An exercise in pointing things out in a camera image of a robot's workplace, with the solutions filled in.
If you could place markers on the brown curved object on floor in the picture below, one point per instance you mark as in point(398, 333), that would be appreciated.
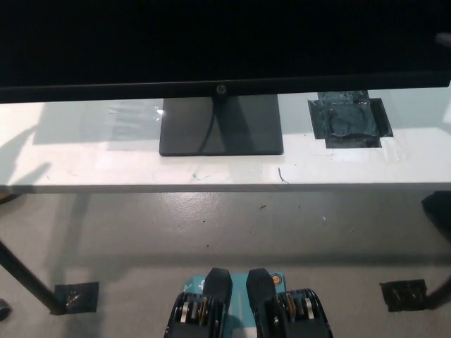
point(7, 198)

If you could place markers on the black HP monitor with stand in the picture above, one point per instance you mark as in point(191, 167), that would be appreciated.
point(211, 42)

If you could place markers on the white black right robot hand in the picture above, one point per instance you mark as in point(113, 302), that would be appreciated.
point(444, 38)

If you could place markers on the small black wheel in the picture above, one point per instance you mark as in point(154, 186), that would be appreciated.
point(4, 308)

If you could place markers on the black teal robot torso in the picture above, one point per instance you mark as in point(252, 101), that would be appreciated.
point(218, 288)

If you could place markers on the clear tape patch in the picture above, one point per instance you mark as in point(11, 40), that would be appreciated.
point(135, 112)

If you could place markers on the black metal table leg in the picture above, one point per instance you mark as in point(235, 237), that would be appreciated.
point(31, 278)
point(440, 295)

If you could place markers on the black tape patch on table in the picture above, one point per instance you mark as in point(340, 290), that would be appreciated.
point(349, 121)

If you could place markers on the black box on floor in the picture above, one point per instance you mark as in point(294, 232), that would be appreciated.
point(438, 211)

